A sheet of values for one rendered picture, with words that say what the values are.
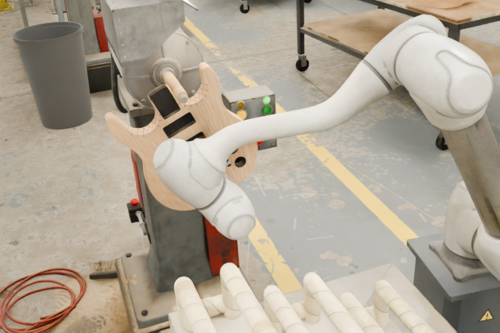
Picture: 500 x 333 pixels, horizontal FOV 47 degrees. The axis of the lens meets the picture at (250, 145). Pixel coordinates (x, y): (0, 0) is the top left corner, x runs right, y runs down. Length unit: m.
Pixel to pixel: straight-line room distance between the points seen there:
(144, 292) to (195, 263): 0.23
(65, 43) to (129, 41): 2.98
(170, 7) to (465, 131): 0.73
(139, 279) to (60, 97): 2.33
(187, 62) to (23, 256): 1.82
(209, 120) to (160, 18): 0.37
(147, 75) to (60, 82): 2.75
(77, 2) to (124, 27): 3.78
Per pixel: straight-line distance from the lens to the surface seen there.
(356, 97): 1.35
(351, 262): 2.93
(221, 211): 1.34
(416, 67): 1.23
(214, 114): 1.66
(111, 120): 1.60
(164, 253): 2.28
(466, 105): 1.19
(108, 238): 3.26
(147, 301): 2.36
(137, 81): 1.77
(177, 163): 1.26
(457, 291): 1.77
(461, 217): 1.72
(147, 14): 1.43
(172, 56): 1.77
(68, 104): 4.56
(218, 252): 2.32
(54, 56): 4.41
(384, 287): 1.21
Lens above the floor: 1.85
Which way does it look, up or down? 27 degrees down
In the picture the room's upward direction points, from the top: 4 degrees counter-clockwise
